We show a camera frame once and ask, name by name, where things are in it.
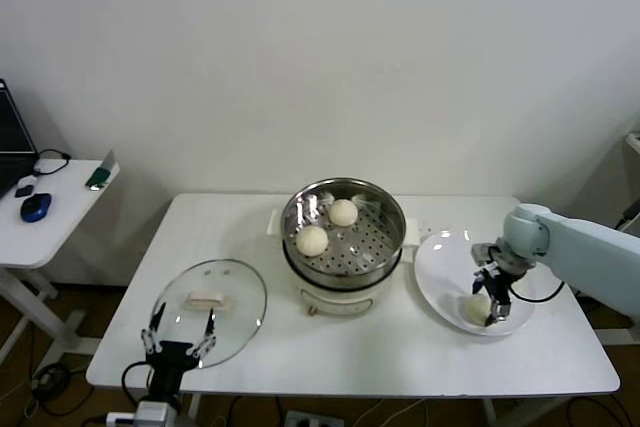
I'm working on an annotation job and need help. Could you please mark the grey wall cable with plug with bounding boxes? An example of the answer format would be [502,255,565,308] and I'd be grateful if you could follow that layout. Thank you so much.
[612,195,640,236]

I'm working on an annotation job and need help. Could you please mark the black looped desk cable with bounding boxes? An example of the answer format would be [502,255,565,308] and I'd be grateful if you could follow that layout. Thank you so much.
[32,149,72,178]

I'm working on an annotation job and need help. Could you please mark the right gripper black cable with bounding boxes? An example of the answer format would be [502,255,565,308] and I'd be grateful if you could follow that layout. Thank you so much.
[507,279,566,304]

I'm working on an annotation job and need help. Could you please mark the white steamed baozi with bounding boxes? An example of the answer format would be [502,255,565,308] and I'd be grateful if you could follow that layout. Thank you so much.
[296,225,330,257]
[458,295,494,326]
[328,198,359,227]

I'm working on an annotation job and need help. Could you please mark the round glass pot lid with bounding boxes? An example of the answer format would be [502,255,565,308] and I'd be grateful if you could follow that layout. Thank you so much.
[149,259,268,368]

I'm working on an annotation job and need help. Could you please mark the white table leg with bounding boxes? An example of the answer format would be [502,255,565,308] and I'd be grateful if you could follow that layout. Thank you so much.
[480,396,501,427]
[185,394,204,427]

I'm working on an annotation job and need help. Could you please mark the blue computer mouse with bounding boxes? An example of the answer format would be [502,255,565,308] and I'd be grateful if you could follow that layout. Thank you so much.
[19,192,53,223]

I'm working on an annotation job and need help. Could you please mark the white desk foot bar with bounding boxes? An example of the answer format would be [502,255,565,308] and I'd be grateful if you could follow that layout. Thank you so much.
[592,319,640,347]

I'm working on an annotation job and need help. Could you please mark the black coiled floor cable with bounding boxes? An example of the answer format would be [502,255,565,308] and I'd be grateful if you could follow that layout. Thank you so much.
[30,364,71,403]

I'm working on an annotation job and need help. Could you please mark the perforated steel steamer basket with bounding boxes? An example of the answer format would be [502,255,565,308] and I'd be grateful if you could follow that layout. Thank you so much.
[279,177,407,293]

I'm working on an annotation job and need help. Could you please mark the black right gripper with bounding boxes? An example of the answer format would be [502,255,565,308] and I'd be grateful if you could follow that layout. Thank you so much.
[470,264,517,326]

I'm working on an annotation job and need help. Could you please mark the grey floor power strip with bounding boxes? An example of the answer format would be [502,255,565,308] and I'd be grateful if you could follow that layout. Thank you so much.
[283,410,346,427]

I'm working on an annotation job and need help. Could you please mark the white side table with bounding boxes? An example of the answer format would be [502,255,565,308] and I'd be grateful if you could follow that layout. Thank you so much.
[0,157,121,371]

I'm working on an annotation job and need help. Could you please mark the white round plate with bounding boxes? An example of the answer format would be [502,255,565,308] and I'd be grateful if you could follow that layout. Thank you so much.
[412,229,536,337]

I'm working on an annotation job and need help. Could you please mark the black laptop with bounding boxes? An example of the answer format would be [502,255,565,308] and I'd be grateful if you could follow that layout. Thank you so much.
[0,77,40,201]

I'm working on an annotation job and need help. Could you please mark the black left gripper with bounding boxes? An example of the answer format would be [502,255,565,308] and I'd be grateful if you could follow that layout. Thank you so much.
[139,302,218,402]

